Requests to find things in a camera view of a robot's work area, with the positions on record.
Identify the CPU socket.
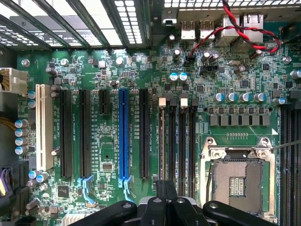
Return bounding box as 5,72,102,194
199,136,276,218

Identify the silver finned heat sink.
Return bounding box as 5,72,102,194
62,213,95,226

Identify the long black expansion slot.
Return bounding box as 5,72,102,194
77,89,98,206
138,88,151,179
59,89,73,179

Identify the blue expansion slot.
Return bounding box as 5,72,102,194
118,88,135,203

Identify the green motherboard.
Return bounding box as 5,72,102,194
16,21,301,226

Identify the short black expansion slot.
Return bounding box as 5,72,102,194
98,89,111,116

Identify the thin metal locking lever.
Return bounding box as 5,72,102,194
269,140,301,151

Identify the white expansion slot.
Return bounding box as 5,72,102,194
35,84,54,172

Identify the open grey PC case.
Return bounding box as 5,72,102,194
0,0,301,226

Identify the white power connector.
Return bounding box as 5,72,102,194
0,67,28,96

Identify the black plug purple wire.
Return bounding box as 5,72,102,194
0,164,15,201

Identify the yellow braided wire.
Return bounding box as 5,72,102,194
0,115,17,132

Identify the red black twisted wire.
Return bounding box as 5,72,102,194
188,0,282,61

